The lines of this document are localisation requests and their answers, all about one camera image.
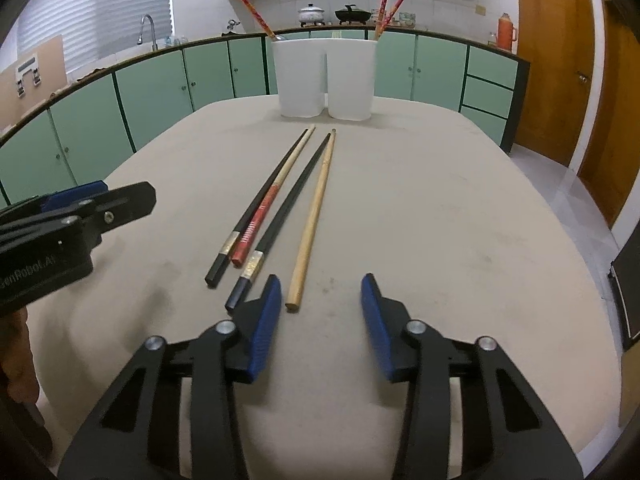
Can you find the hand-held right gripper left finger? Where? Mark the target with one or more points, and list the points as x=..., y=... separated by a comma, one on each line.
x=262, y=330

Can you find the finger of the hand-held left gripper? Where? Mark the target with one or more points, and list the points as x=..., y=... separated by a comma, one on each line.
x=75, y=194
x=130, y=200

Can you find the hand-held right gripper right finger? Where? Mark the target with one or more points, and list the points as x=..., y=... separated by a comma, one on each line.
x=377, y=330

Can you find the red patterned wooden chopstick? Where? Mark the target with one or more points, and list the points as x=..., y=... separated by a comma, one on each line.
x=255, y=232
x=255, y=14
x=384, y=2
x=392, y=12

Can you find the black chopstick with silver band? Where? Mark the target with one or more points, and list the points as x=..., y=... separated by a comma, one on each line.
x=281, y=220
x=251, y=220

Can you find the plain wooden chopstick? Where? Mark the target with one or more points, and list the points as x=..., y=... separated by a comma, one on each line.
x=310, y=230

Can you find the white twin utensil holder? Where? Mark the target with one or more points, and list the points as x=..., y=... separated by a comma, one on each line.
x=300, y=80

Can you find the person's left hand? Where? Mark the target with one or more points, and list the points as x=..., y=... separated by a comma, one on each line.
x=20, y=360

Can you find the green base cabinet run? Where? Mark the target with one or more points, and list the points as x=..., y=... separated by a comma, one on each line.
x=150, y=95
x=435, y=70

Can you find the brown cardboard board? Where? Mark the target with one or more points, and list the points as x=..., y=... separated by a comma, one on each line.
x=52, y=67

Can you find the white device on board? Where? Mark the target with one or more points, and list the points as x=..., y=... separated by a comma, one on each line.
x=27, y=67

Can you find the metal sink faucet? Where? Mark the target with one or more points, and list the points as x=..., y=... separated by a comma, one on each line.
x=154, y=42

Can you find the white window blind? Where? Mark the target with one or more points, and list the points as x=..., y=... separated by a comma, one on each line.
x=100, y=10

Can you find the green drawer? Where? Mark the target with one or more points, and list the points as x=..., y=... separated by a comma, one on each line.
x=484, y=124
x=492, y=67
x=487, y=97

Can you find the black speaker cabinet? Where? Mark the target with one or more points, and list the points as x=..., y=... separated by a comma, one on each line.
x=627, y=300

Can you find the white cooking pot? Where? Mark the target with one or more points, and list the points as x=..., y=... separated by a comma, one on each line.
x=312, y=15

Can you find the cardboard box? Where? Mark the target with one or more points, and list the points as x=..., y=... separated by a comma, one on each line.
x=631, y=390

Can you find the black wok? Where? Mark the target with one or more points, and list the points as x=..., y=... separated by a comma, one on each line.
x=352, y=14

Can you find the wooden door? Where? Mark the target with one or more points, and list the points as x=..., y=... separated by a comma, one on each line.
x=607, y=135
x=550, y=60

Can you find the patterned bowl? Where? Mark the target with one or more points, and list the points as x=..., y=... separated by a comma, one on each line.
x=407, y=19

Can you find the orange thermos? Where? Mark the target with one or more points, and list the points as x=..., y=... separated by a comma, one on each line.
x=506, y=35

